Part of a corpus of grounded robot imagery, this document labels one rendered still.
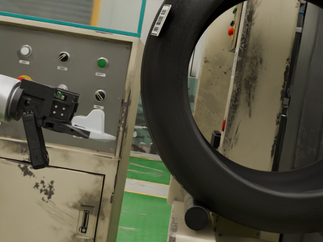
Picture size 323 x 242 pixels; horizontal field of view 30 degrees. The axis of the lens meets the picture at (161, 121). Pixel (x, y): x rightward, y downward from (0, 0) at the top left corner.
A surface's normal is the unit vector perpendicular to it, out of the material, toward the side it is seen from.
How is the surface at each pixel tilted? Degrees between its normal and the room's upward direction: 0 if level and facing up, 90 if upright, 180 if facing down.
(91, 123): 90
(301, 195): 101
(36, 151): 90
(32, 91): 90
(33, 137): 90
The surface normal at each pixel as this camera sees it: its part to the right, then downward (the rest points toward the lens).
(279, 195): -0.07, 0.23
